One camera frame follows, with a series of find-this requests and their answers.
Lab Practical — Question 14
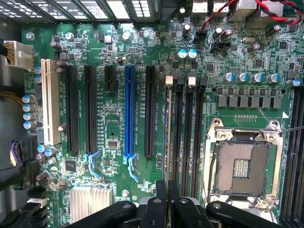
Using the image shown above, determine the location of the silver finned heat sink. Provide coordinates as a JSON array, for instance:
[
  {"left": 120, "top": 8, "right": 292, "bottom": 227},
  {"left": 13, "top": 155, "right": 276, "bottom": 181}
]
[{"left": 70, "top": 186, "right": 114, "bottom": 224}]

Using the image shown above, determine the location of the silver socket cover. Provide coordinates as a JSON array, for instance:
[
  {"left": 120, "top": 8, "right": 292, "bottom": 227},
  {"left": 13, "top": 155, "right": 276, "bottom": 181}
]
[{"left": 228, "top": 197, "right": 281, "bottom": 225}]

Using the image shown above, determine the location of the white expansion slot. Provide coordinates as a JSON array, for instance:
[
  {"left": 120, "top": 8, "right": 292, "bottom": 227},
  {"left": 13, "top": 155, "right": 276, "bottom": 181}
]
[{"left": 40, "top": 58, "right": 61, "bottom": 146}]

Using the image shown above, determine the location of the thin metal locking lever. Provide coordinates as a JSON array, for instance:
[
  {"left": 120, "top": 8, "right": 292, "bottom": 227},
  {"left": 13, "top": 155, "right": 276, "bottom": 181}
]
[{"left": 279, "top": 126, "right": 304, "bottom": 134}]

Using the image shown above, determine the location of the short black expansion slot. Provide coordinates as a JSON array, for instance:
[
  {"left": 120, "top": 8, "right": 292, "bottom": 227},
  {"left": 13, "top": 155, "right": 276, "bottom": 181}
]
[{"left": 104, "top": 66, "right": 116, "bottom": 93}]

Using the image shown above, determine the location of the red black twisted wire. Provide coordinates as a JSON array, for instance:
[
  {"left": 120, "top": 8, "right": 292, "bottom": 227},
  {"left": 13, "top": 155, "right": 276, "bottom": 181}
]
[{"left": 199, "top": 0, "right": 301, "bottom": 33}]

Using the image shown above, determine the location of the purple wire plug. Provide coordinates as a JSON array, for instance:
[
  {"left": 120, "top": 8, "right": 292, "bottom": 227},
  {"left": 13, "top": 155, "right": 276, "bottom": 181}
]
[{"left": 10, "top": 139, "right": 24, "bottom": 168}]

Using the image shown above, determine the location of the blue expansion slot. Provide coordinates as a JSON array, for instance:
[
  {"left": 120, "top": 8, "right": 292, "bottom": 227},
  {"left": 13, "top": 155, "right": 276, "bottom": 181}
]
[{"left": 124, "top": 66, "right": 140, "bottom": 183}]

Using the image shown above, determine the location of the green motherboard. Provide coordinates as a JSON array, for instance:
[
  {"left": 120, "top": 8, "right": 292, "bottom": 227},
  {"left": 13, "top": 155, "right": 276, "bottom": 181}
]
[{"left": 20, "top": 0, "right": 304, "bottom": 228}]

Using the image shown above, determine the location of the CPU socket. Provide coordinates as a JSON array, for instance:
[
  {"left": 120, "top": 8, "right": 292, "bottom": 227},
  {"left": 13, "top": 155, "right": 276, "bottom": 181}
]
[{"left": 203, "top": 117, "right": 285, "bottom": 214}]

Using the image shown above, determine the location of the RAM memory stick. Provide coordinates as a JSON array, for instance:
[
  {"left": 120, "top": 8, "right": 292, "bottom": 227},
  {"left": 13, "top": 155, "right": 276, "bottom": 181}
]
[{"left": 164, "top": 75, "right": 174, "bottom": 190}]

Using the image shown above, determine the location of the yellow black braided cable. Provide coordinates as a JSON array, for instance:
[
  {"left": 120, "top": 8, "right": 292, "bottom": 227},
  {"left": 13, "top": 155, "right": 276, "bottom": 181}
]
[{"left": 0, "top": 91, "right": 26, "bottom": 106}]

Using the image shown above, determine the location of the white power connector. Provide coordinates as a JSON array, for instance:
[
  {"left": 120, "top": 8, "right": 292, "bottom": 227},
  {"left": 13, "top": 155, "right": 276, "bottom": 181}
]
[{"left": 3, "top": 40, "right": 34, "bottom": 72}]

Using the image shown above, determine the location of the long black expansion slot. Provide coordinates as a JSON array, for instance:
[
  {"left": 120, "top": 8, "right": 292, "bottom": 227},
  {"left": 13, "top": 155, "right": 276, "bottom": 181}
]
[
  {"left": 84, "top": 66, "right": 100, "bottom": 183},
  {"left": 65, "top": 66, "right": 79, "bottom": 153},
  {"left": 145, "top": 66, "right": 157, "bottom": 158}
]

